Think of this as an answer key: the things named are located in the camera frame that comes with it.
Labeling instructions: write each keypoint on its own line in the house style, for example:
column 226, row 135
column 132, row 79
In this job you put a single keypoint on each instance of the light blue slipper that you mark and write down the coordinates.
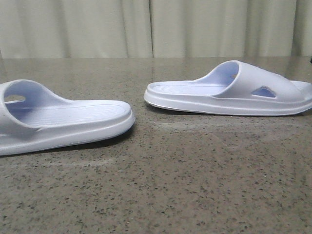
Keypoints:
column 233, row 88
column 33, row 118

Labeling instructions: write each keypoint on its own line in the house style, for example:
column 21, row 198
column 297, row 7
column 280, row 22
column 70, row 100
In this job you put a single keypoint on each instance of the beige pleated curtain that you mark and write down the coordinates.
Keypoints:
column 154, row 28

